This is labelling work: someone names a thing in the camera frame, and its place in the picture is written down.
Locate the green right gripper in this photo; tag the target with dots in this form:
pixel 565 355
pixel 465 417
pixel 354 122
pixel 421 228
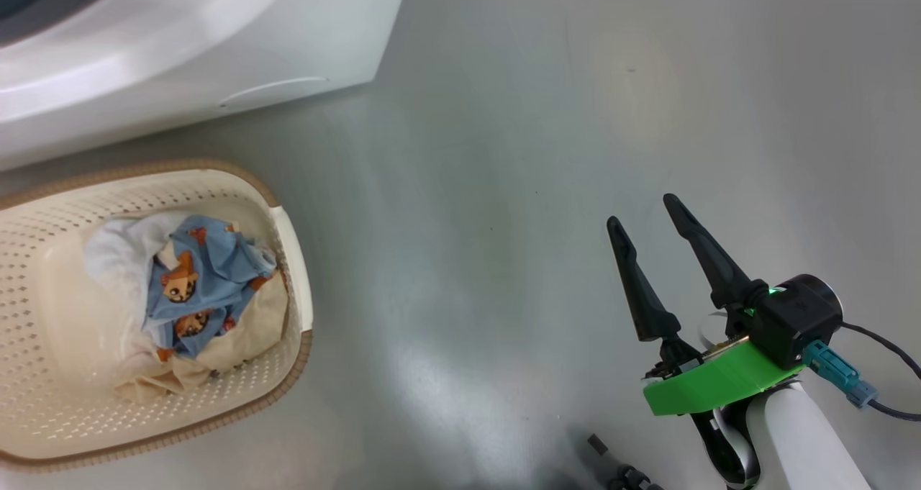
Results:
pixel 719 382

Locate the cream garment with black print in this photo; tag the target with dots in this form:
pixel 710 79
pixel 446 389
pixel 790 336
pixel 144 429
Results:
pixel 245 332

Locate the blue cartoon print garment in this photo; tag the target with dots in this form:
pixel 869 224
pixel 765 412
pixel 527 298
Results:
pixel 216 267

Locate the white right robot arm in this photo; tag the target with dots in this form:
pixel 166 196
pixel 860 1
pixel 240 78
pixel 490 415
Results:
pixel 799 439

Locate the black robot base fitting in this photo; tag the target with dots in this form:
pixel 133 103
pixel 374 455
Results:
pixel 633 479

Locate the white washing machine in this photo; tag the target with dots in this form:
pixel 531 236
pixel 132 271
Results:
pixel 252 29

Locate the cream perforated laundry basket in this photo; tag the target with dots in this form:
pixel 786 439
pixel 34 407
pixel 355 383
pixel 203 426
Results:
pixel 57 404

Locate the grey rubber door gasket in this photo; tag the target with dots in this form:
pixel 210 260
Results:
pixel 43 1

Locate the round filter access cover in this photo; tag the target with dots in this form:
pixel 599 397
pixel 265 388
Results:
pixel 273 91

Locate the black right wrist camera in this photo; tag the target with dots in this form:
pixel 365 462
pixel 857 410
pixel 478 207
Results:
pixel 799 317

